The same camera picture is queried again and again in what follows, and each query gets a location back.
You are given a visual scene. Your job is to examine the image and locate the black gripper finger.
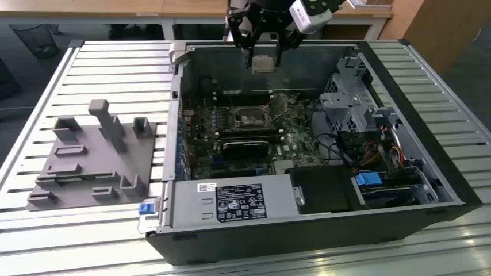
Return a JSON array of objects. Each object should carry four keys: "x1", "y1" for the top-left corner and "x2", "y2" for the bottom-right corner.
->
[
  {"x1": 228, "y1": 8, "x2": 264, "y2": 68},
  {"x1": 275, "y1": 26, "x2": 304, "y2": 68}
]

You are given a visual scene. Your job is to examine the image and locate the silver square CPU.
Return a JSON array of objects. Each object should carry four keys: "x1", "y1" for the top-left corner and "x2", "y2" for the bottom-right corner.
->
[{"x1": 251, "y1": 53, "x2": 279, "y2": 75}]

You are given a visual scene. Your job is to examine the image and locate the black CPU socket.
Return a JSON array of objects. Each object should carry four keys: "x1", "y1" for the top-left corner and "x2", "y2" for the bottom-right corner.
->
[{"x1": 232, "y1": 105, "x2": 276, "y2": 129}]

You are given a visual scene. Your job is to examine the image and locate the white paper stack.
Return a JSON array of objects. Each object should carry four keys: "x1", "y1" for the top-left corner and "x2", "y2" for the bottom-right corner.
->
[{"x1": 347, "y1": 0, "x2": 392, "y2": 8}]

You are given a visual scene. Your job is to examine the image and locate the silver metal drive cage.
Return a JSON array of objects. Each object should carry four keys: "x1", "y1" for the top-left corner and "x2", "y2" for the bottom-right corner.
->
[{"x1": 318, "y1": 56, "x2": 400, "y2": 133}]

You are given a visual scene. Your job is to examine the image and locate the black RAM stick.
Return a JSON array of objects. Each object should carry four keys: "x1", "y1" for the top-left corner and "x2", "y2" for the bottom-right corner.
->
[
  {"x1": 219, "y1": 128, "x2": 279, "y2": 136},
  {"x1": 218, "y1": 132, "x2": 280, "y2": 141}
]

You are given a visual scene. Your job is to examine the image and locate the green motherboard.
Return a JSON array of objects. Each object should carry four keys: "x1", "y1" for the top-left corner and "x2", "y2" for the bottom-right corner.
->
[{"x1": 178, "y1": 91, "x2": 327, "y2": 181}]

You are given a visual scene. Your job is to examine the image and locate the black graphics card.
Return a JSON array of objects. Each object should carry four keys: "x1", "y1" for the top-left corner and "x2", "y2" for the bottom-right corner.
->
[{"x1": 220, "y1": 139, "x2": 272, "y2": 161}]

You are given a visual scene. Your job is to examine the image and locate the silver chipset heatsink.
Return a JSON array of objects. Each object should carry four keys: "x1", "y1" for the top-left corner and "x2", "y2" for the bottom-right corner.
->
[{"x1": 274, "y1": 160, "x2": 295, "y2": 173}]

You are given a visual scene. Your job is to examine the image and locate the wooden desk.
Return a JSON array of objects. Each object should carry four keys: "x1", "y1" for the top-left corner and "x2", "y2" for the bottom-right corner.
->
[{"x1": 0, "y1": 0, "x2": 395, "y2": 41}]

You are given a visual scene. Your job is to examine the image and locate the wooden cabinet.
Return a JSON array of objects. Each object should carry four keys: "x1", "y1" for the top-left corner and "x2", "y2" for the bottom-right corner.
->
[{"x1": 379, "y1": 0, "x2": 491, "y2": 74}]

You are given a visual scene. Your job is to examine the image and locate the black plastic shroud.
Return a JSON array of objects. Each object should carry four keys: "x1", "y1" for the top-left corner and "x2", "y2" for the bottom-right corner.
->
[{"x1": 287, "y1": 165, "x2": 370, "y2": 215}]

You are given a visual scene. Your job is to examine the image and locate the blue disk carrier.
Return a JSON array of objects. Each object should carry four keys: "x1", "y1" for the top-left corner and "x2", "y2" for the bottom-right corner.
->
[{"x1": 355, "y1": 171, "x2": 383, "y2": 187}]

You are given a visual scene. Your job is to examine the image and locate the silver power supply unit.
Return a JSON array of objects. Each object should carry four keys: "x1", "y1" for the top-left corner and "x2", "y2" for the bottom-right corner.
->
[{"x1": 168, "y1": 174, "x2": 300, "y2": 228}]

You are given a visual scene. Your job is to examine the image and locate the black mesh waste bin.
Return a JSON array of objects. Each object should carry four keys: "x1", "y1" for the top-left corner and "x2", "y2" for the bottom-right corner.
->
[{"x1": 9, "y1": 23, "x2": 60, "y2": 60}]

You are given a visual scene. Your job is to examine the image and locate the grey plastic parts rack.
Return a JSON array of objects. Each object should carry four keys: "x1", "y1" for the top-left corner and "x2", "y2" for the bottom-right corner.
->
[{"x1": 24, "y1": 99, "x2": 159, "y2": 212}]

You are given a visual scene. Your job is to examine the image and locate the green RAM stick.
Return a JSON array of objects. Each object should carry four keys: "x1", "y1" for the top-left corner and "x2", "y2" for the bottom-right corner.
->
[{"x1": 57, "y1": 174, "x2": 99, "y2": 182}]

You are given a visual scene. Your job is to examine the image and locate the black open PC case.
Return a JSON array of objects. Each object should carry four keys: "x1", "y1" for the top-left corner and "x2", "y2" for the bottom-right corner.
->
[{"x1": 144, "y1": 39, "x2": 483, "y2": 266}]

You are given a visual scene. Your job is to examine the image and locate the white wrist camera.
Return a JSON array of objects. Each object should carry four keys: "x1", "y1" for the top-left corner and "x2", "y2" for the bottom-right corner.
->
[{"x1": 288, "y1": 0, "x2": 334, "y2": 34}]

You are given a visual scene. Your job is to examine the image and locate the black cable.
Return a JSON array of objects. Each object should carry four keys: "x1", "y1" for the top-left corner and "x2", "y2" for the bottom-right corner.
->
[{"x1": 312, "y1": 133, "x2": 354, "y2": 167}]

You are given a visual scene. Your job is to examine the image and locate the coloured wire bundle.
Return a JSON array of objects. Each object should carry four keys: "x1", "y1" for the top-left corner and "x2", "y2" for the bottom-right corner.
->
[{"x1": 360, "y1": 142, "x2": 407, "y2": 170}]

